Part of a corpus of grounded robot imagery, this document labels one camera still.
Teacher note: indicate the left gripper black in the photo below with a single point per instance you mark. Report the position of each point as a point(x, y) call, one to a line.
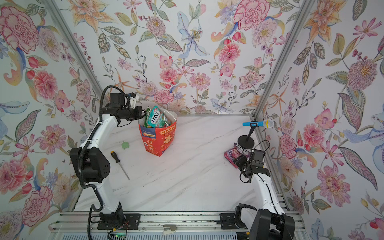
point(137, 111)

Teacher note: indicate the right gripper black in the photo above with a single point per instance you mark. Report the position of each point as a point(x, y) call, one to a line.
point(240, 161)

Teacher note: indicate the magenta striped snack packet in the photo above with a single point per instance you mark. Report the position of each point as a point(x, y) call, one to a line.
point(236, 151)

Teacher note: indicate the teal snack packet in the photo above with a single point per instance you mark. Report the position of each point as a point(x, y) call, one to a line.
point(158, 119)

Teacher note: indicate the red paper gift bag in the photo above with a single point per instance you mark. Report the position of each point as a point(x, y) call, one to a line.
point(158, 140)

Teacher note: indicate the green snack packet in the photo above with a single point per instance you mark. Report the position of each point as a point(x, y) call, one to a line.
point(147, 117)

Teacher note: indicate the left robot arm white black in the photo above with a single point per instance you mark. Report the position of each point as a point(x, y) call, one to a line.
point(90, 164)

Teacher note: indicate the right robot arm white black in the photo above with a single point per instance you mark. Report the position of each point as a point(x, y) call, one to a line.
point(266, 220)

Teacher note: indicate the small green toy piece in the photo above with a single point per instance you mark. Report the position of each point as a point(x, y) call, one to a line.
point(125, 145)

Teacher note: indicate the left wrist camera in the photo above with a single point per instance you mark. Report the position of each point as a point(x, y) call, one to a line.
point(132, 99)

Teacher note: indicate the black handled screwdriver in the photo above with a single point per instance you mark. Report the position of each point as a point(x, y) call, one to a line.
point(118, 161)

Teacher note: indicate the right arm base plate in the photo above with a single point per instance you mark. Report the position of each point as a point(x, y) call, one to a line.
point(229, 221)

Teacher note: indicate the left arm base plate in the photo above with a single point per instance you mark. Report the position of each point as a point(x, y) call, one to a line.
point(127, 222)

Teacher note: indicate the aluminium mounting rail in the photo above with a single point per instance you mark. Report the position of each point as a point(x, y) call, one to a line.
point(155, 222)

